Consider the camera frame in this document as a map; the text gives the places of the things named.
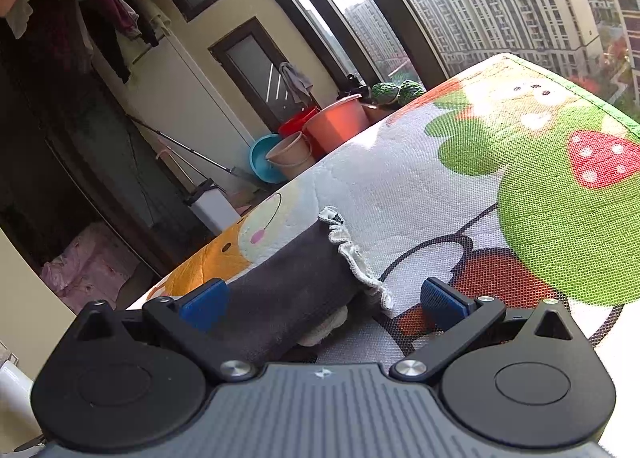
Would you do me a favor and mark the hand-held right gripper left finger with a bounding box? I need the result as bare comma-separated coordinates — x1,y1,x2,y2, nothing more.
65,279,256,381

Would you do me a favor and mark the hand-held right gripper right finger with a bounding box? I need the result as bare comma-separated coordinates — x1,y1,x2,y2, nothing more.
390,278,576,384

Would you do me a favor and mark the dark grey frilled garment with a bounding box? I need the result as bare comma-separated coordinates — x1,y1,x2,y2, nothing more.
205,206,396,354

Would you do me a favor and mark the white mop bucket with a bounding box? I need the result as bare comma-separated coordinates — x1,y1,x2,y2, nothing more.
183,179,240,237

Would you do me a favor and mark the pink broom head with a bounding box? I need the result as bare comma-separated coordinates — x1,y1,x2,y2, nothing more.
230,185,266,216

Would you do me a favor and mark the pink bedding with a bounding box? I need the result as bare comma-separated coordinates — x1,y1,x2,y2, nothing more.
40,222,141,301

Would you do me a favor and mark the cartoon printed mat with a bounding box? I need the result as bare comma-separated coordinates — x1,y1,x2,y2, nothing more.
127,54,640,374

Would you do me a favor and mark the blue plastic basin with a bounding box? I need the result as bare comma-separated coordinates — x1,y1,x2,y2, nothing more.
249,134,291,185

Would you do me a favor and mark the beige plastic bucket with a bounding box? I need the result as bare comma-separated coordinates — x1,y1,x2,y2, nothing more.
265,131,317,180

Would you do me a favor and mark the red plastic bucket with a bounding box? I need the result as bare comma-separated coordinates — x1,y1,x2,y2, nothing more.
277,106,321,139

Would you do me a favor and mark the salmon pink plastic bucket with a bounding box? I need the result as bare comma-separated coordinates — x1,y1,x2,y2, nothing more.
302,94,371,159

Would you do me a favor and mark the small black object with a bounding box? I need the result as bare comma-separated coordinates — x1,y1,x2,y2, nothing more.
345,72,368,98

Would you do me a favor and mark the grey hanging towel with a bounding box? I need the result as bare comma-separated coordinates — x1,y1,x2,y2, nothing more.
278,62,315,106

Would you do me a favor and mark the tall dark framed frosted window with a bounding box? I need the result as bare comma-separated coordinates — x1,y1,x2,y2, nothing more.
208,16,321,136

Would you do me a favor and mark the black hanging garment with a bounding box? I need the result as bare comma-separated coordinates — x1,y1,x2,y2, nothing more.
97,12,133,83

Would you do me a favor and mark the cream hanging garment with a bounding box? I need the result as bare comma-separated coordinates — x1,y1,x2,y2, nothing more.
149,0,175,34

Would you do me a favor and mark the maroon hanging garment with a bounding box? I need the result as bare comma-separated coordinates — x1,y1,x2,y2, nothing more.
97,0,141,38

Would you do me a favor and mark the white hanging cloth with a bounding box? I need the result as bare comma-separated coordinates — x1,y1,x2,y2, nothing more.
5,0,36,38

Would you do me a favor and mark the flat mop with long handle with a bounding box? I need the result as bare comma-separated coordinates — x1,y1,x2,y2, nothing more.
127,115,261,189

